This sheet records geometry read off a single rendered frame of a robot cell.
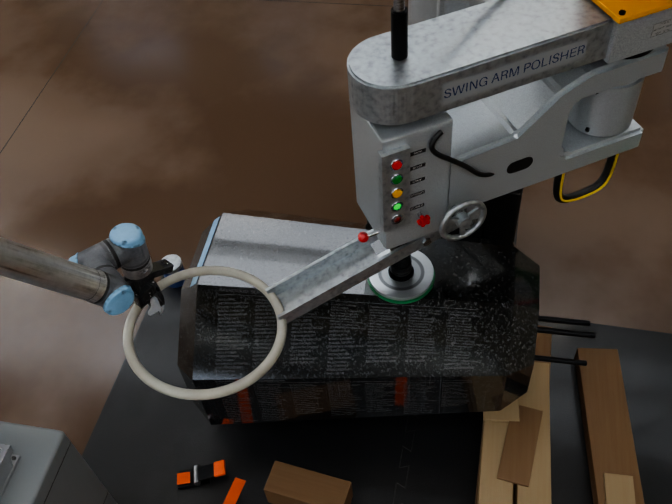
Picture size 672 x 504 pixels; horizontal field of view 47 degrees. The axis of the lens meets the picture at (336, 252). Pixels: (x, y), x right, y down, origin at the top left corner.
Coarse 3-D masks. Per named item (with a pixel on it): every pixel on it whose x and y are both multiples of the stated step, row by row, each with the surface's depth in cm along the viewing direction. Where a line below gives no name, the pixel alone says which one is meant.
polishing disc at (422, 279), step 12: (384, 252) 256; (420, 252) 254; (420, 264) 251; (372, 276) 249; (384, 276) 249; (420, 276) 248; (432, 276) 248; (384, 288) 246; (396, 288) 246; (408, 288) 245; (420, 288) 245
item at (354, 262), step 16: (448, 224) 231; (352, 240) 238; (368, 240) 240; (416, 240) 231; (432, 240) 234; (336, 256) 239; (352, 256) 240; (368, 256) 238; (384, 256) 231; (400, 256) 233; (304, 272) 239; (320, 272) 241; (336, 272) 239; (352, 272) 237; (368, 272) 233; (272, 288) 238; (288, 288) 241; (304, 288) 240; (320, 288) 238; (336, 288) 232; (288, 304) 238; (304, 304) 232; (320, 304) 235; (288, 320) 234
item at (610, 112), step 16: (640, 80) 213; (592, 96) 217; (608, 96) 214; (624, 96) 214; (576, 112) 225; (592, 112) 220; (608, 112) 218; (624, 112) 219; (576, 128) 228; (592, 128) 224; (608, 128) 223; (624, 128) 225
